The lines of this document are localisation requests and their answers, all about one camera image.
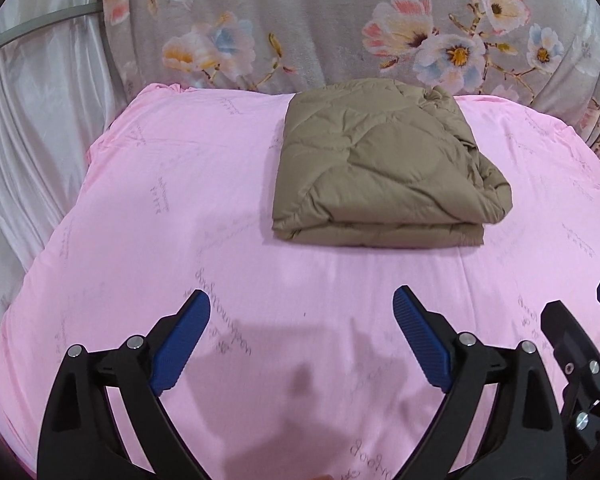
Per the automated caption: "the olive quilted jacket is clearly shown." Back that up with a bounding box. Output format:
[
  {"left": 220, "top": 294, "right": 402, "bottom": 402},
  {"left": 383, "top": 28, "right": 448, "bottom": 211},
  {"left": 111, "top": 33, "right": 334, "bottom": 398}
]
[{"left": 271, "top": 79, "right": 512, "bottom": 248}]

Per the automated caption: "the white satin cloth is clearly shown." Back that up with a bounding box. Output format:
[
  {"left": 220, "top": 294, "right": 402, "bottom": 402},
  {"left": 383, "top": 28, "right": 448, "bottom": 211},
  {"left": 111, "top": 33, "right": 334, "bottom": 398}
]
[{"left": 0, "top": 0, "right": 131, "bottom": 353}]

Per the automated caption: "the grey strap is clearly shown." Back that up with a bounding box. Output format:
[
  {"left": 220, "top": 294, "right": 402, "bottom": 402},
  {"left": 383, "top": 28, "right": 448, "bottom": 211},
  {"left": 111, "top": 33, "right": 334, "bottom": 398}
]
[{"left": 0, "top": 2, "right": 104, "bottom": 57}]

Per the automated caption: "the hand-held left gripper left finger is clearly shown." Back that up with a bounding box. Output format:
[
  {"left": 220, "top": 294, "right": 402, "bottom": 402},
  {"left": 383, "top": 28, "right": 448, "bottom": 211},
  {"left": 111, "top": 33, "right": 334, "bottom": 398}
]
[{"left": 37, "top": 289, "right": 212, "bottom": 480}]

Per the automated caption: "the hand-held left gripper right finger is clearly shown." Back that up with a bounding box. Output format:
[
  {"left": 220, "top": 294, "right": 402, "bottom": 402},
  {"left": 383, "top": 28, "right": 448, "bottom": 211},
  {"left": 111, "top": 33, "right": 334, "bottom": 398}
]
[{"left": 392, "top": 285, "right": 568, "bottom": 480}]

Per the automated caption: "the pink printed bed sheet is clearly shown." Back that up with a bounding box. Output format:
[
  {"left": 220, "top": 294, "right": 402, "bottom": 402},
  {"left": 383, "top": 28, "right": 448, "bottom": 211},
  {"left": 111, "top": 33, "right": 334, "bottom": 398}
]
[{"left": 0, "top": 82, "right": 600, "bottom": 480}]

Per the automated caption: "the grey floral blanket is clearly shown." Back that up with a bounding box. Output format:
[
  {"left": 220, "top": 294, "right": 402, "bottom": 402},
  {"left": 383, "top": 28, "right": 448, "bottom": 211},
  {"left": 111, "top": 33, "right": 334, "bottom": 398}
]
[{"left": 100, "top": 0, "right": 600, "bottom": 157}]

